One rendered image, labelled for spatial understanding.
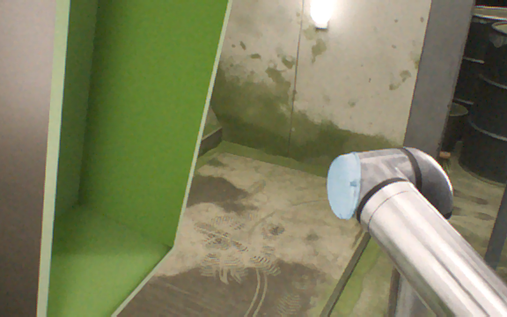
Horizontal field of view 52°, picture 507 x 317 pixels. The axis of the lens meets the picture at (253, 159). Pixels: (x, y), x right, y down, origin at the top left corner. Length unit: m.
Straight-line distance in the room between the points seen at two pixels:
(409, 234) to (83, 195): 1.10
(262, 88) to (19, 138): 2.34
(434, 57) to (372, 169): 1.84
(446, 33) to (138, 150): 1.71
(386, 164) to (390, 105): 1.88
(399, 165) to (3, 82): 0.65
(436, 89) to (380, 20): 0.44
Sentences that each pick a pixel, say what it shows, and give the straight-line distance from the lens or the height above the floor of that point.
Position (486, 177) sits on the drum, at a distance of 3.41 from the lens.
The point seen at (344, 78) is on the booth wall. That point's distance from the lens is 2.84.
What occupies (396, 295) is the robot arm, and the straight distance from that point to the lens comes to 1.15.
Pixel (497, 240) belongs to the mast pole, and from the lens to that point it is 2.10.
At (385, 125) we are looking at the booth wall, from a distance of 2.85.
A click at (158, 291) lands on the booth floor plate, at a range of 2.08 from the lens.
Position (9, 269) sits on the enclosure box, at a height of 0.81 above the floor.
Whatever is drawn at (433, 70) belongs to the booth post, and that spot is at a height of 0.74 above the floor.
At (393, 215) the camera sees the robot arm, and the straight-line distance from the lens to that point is 0.86.
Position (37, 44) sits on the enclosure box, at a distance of 0.73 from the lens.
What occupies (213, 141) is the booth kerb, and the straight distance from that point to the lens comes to 3.18.
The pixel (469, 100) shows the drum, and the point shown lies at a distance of 3.88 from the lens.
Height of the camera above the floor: 1.36
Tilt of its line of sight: 25 degrees down
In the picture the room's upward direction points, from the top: 4 degrees clockwise
